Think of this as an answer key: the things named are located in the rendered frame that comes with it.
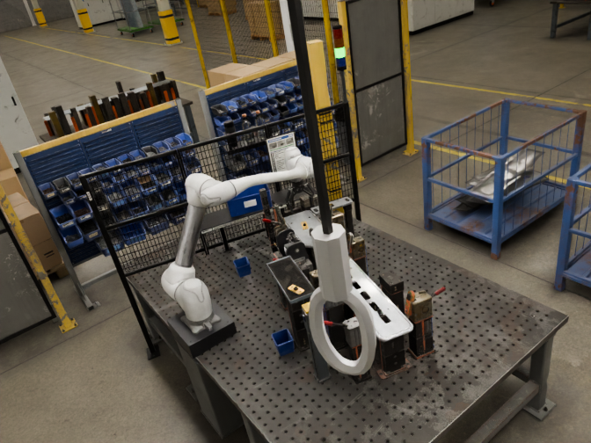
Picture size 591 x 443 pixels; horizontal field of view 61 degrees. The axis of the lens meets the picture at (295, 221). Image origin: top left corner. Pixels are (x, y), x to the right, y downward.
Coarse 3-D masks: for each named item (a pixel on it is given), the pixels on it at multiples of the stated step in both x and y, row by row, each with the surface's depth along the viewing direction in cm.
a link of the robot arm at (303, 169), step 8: (304, 160) 292; (296, 168) 290; (304, 168) 289; (312, 168) 288; (248, 176) 287; (256, 176) 287; (264, 176) 287; (272, 176) 286; (280, 176) 287; (288, 176) 287; (296, 176) 289; (304, 176) 291; (312, 176) 291; (232, 184) 277; (240, 184) 281; (248, 184) 284; (256, 184) 287; (240, 192) 283
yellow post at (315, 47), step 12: (312, 48) 342; (312, 60) 345; (324, 60) 348; (312, 72) 351; (324, 72) 352; (312, 84) 358; (324, 84) 356; (324, 96) 359; (324, 120) 367; (324, 132) 371; (324, 144) 376; (324, 156) 383
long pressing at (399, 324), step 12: (288, 216) 345; (300, 216) 342; (312, 216) 339; (288, 228) 330; (300, 228) 329; (312, 228) 326; (360, 276) 274; (360, 288) 265; (372, 288) 263; (372, 300) 255; (384, 300) 254; (372, 312) 247; (384, 312) 246; (396, 312) 245; (384, 324) 239; (396, 324) 237; (408, 324) 236; (384, 336) 232; (396, 336) 232
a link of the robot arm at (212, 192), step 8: (208, 184) 275; (216, 184) 276; (224, 184) 276; (200, 192) 278; (208, 192) 270; (216, 192) 271; (224, 192) 273; (232, 192) 277; (208, 200) 270; (216, 200) 272; (224, 200) 275
